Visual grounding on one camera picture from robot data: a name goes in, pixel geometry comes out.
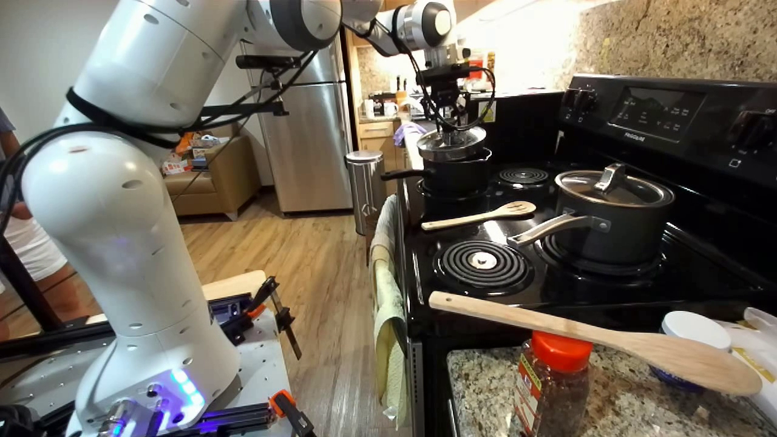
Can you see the spice jar with red cap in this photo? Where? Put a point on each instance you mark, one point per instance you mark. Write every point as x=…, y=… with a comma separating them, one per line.
x=549, y=397

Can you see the steel trash can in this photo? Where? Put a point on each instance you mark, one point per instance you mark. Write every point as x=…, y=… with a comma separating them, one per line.
x=364, y=195

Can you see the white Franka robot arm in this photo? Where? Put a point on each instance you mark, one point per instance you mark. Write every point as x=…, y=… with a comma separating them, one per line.
x=122, y=242

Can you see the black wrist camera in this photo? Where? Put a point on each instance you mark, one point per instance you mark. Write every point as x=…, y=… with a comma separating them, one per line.
x=441, y=72

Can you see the stainless steel refrigerator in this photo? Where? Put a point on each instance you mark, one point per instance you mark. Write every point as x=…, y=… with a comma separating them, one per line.
x=313, y=154

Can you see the black electric stove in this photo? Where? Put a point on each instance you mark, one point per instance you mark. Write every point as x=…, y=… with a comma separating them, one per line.
x=549, y=279

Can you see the large wooden spoon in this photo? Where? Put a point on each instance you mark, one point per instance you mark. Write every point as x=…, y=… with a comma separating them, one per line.
x=688, y=355

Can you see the silver pot on burner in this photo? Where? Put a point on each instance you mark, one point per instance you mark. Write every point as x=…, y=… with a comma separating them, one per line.
x=458, y=177

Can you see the small wooden spoon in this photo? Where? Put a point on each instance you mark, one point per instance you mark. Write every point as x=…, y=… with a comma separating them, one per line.
x=510, y=208

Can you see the grey robot mounting table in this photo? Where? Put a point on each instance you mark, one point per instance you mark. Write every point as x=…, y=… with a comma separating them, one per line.
x=258, y=380

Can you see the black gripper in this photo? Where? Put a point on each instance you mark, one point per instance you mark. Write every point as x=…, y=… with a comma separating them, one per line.
x=450, y=96

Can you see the wooden kitchen base cabinet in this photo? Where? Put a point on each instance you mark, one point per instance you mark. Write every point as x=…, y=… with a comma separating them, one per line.
x=376, y=133

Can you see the white-lidded blue container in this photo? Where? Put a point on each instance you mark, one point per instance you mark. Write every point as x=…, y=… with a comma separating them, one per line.
x=695, y=325

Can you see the black stereo camera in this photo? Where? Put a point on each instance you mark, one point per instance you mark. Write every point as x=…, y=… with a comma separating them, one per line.
x=270, y=60

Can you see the glass saucepan lid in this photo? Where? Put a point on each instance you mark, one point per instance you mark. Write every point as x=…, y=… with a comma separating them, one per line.
x=622, y=193

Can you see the yellow-green dish towel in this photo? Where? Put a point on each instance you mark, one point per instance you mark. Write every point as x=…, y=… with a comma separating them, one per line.
x=389, y=306

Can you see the orange printed box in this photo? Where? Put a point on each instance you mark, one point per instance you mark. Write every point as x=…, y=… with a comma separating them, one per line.
x=185, y=144

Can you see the black and orange clamp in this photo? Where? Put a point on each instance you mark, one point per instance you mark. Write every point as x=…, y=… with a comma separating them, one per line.
x=283, y=318
x=293, y=412

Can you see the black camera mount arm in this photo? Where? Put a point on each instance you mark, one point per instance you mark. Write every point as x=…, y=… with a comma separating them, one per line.
x=258, y=106

